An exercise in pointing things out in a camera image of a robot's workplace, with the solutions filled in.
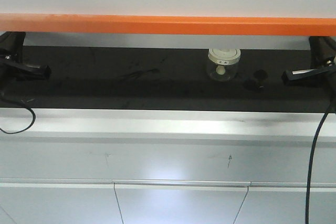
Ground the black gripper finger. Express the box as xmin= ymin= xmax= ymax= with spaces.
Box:
xmin=281 ymin=65 xmax=335 ymax=87
xmin=1 ymin=31 xmax=26 ymax=59
xmin=309 ymin=36 xmax=335 ymax=68
xmin=1 ymin=58 xmax=51 ymax=80

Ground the black camera cable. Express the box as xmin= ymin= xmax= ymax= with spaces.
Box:
xmin=304 ymin=77 xmax=336 ymax=224
xmin=0 ymin=90 xmax=36 ymax=134

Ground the orange and white sash bar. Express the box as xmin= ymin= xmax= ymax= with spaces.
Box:
xmin=1 ymin=0 xmax=335 ymax=50

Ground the white lower cabinet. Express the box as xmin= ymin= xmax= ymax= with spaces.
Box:
xmin=1 ymin=109 xmax=322 ymax=223

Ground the glass jar with beige lid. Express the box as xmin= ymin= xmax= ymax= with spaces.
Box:
xmin=206 ymin=48 xmax=241 ymax=82

